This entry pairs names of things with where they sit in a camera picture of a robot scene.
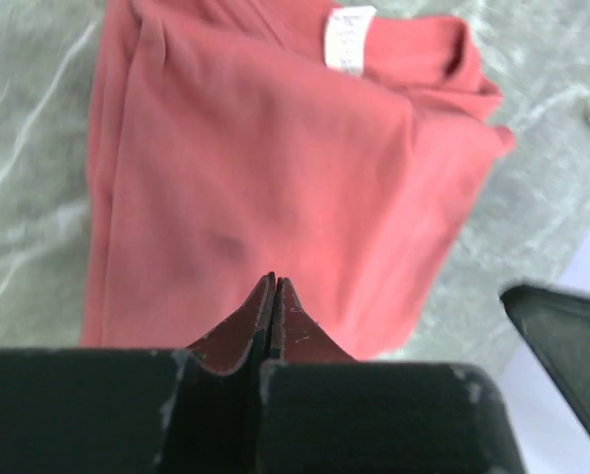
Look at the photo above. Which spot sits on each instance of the dark red t-shirt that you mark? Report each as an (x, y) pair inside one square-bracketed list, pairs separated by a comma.
[(221, 148)]

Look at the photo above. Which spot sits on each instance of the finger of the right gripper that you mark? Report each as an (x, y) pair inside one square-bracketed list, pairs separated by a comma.
[(556, 327)]

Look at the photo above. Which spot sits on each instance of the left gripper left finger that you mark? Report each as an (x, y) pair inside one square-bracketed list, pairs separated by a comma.
[(189, 410)]

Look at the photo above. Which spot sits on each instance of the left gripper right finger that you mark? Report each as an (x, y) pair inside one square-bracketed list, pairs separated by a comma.
[(323, 414)]

